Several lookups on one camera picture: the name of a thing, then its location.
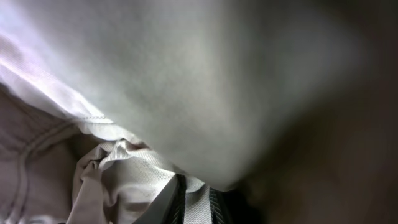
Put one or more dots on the beige khaki shorts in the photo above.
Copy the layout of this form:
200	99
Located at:
103	102

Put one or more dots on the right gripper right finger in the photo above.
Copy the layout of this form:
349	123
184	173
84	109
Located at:
232	208

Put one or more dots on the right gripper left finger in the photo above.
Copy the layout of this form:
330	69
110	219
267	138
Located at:
169	206

